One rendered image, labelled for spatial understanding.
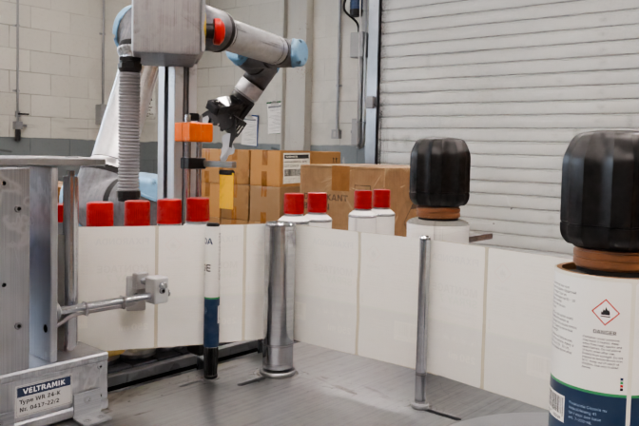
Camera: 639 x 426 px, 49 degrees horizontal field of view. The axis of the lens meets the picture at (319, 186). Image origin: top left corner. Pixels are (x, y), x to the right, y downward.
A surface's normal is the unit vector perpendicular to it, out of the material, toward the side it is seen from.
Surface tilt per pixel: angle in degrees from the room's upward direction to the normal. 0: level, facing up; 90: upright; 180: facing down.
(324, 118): 90
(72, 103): 90
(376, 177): 90
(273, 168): 90
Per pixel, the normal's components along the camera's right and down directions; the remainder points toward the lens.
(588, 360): -0.64, 0.03
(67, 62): 0.78, 0.05
